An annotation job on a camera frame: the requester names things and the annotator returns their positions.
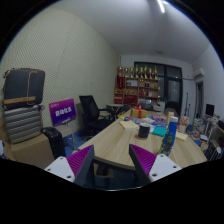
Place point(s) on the tan notebook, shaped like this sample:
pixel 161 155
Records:
pixel 128 125

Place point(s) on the black paper cup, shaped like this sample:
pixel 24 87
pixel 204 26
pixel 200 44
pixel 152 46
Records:
pixel 144 131

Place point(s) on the purple sign board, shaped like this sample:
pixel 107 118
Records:
pixel 62 112

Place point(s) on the cardboard box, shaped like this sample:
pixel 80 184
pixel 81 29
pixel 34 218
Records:
pixel 31 151

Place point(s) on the blue drink bottle white cap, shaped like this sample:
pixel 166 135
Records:
pixel 170 135

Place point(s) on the black suitcase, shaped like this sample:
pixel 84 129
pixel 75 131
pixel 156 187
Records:
pixel 55 141

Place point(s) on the black office chair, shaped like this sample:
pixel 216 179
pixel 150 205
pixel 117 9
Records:
pixel 89 115

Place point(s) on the wooden shelf unit with trophies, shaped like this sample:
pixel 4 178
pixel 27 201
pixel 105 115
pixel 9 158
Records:
pixel 136 88

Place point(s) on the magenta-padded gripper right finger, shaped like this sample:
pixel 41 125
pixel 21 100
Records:
pixel 163 165

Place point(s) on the white wall air conditioner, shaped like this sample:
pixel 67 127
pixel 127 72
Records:
pixel 199 74

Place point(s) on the silver ribbed suitcase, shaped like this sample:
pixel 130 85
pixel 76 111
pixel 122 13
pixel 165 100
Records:
pixel 22 125

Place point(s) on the wooden side desk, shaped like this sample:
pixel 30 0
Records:
pixel 215 130

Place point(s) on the ceiling tube light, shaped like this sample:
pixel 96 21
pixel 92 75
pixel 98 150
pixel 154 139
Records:
pixel 161 6

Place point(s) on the yellow envelope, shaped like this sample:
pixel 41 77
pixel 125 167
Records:
pixel 182 136

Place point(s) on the upright tan card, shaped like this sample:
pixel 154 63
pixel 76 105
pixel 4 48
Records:
pixel 170 116

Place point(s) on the pink flowers in white pot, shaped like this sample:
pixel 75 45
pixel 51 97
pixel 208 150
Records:
pixel 183 122

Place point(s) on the teal book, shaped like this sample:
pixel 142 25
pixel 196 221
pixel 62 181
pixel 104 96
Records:
pixel 159 131

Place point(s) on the black-framed glass door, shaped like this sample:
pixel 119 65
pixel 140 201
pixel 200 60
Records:
pixel 173 86

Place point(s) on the small round table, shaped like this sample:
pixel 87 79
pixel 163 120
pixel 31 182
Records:
pixel 114 107

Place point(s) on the computer monitor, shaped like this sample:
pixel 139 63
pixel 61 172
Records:
pixel 210 110

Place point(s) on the yellow gift box red ribbon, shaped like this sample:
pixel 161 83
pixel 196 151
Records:
pixel 138 112

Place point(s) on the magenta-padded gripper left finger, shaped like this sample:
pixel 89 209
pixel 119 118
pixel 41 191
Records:
pixel 61 166

